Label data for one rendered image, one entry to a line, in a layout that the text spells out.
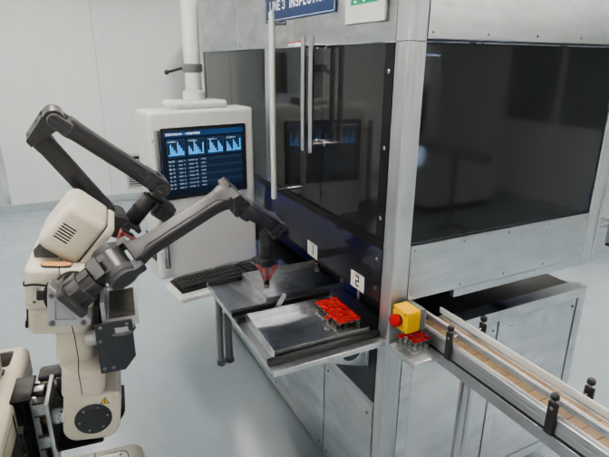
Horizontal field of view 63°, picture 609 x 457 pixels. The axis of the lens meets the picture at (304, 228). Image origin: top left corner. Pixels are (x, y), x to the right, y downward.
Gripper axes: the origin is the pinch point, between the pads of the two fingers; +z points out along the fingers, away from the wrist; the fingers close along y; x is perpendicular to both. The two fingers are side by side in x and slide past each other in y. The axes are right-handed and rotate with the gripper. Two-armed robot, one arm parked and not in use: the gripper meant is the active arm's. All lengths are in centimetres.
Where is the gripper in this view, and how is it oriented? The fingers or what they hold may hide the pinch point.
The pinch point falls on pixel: (266, 278)
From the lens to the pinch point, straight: 195.4
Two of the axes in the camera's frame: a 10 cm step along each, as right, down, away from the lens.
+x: -6.7, -2.5, 7.0
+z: -0.2, 9.5, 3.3
